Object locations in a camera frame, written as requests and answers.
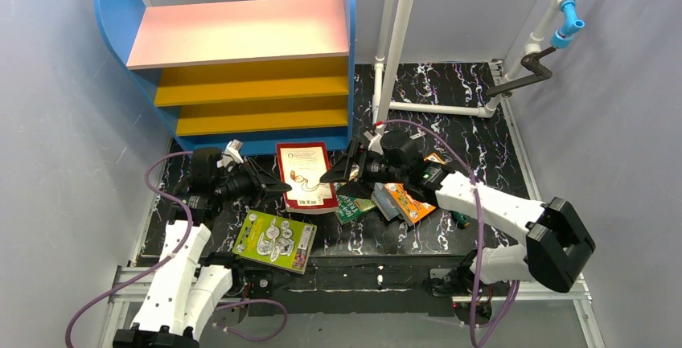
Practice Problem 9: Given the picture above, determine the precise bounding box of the red hardcover book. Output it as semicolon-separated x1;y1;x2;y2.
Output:
276;141;338;215

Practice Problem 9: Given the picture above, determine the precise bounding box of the lime green treehouse book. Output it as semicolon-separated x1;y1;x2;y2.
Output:
232;210;317;274

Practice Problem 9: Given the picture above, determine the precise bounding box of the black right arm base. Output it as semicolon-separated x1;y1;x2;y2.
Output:
428;250;494;325

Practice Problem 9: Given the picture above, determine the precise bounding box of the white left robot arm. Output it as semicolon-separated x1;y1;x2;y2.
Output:
112;140;291;347

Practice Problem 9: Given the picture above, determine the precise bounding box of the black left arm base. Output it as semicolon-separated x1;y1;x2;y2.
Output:
194;252;273;299

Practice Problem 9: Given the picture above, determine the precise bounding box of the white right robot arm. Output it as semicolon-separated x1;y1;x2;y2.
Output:
319;131;596;293

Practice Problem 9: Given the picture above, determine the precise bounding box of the grey blue book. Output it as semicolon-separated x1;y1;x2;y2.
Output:
371;183;401;221

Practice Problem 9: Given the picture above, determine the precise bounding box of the dark green storey treehouse book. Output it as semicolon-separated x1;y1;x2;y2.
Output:
334;183;376;226

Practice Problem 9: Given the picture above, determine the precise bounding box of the orange cartoon book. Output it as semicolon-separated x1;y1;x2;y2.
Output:
382;183;436;227

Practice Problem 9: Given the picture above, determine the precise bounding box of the blue pink yellow bookshelf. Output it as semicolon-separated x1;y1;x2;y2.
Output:
93;0;356;156

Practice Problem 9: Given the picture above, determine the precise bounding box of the blue pipe fitting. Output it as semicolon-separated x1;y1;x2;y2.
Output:
550;0;585;49

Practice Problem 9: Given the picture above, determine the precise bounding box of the green handled screwdriver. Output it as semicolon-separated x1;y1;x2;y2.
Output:
450;211;469;229

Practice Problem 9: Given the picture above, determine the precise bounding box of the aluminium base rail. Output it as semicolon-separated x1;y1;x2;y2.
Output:
110;256;606;347

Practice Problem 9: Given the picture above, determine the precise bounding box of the black pipe handle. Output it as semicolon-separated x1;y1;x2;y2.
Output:
484;46;558;99

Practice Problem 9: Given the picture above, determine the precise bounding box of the white pvc pipe frame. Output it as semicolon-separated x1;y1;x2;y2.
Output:
368;0;587;129

